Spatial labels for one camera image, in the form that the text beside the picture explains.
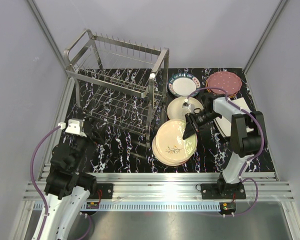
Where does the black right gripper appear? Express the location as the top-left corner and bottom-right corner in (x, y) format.
(182, 110), (220, 141)

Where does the white round plate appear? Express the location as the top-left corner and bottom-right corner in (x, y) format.
(167, 96), (204, 121)

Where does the cream pink round plate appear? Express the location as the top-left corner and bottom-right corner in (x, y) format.
(151, 137), (188, 167)

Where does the white plate teal rim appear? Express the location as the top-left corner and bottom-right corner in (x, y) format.
(168, 73), (201, 97)

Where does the pink dotted plate front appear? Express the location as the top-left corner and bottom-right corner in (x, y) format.
(206, 87), (238, 98)

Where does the pink dotted plate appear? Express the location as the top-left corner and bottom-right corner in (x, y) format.
(206, 71), (242, 96)
(206, 87), (238, 98)

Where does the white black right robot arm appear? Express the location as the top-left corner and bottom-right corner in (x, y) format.
(183, 92), (268, 200)

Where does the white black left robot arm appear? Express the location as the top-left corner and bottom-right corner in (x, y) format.
(32, 118), (105, 240)

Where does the stainless steel dish rack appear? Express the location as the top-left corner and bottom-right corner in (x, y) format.
(63, 29), (170, 147)

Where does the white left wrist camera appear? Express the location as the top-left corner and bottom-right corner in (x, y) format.
(57, 118), (87, 138)

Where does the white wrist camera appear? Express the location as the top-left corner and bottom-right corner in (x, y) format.
(181, 97), (192, 115)
(57, 118), (87, 138)

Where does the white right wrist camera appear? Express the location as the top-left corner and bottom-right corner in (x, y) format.
(181, 97), (192, 115)

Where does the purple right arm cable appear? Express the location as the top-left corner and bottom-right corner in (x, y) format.
(186, 87), (265, 217)

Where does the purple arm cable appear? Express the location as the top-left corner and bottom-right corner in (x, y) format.
(29, 124), (95, 240)
(186, 87), (265, 217)

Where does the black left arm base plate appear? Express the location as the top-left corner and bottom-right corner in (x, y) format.
(89, 183), (114, 200)

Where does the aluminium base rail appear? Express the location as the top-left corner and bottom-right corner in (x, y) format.
(22, 172), (295, 201)

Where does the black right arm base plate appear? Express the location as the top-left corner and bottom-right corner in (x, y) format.
(200, 182), (247, 200)

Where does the slotted cable duct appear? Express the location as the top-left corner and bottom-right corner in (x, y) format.
(81, 201), (221, 212)

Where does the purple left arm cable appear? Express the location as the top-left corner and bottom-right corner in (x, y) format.
(29, 124), (95, 240)

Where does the aluminium frame post left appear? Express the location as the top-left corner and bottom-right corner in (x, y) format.
(26, 0), (66, 69)

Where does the aluminium frame post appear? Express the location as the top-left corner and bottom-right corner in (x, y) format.
(243, 0), (290, 75)
(26, 0), (66, 69)

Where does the aluminium frame post right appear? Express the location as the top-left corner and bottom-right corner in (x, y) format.
(243, 0), (290, 75)

